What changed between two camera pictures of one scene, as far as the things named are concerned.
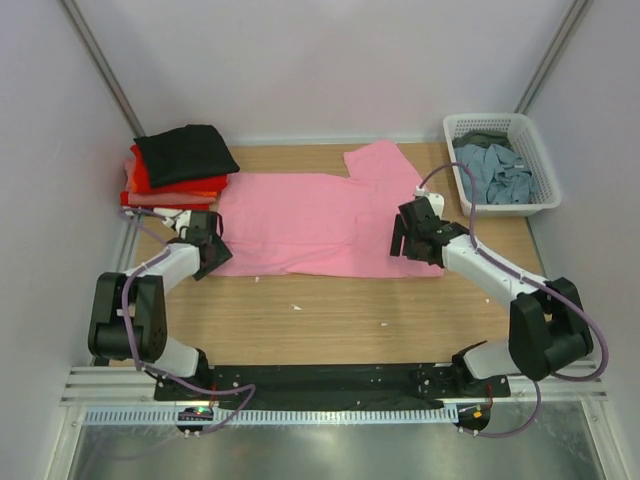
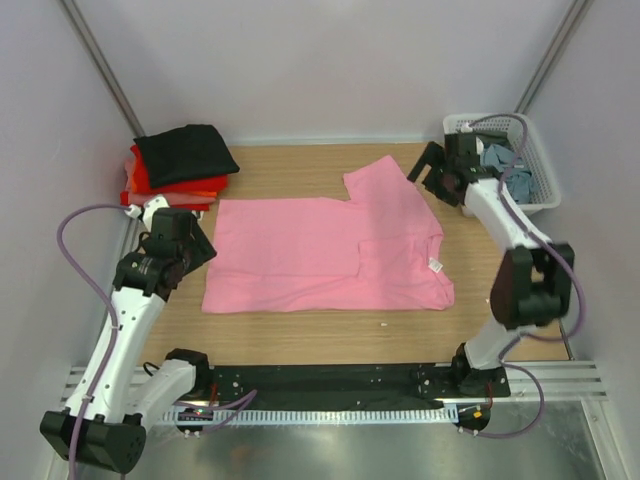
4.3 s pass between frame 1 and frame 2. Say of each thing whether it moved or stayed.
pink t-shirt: moved
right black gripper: moved
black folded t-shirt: stayed
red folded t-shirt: stayed
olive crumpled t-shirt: stayed
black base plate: stayed
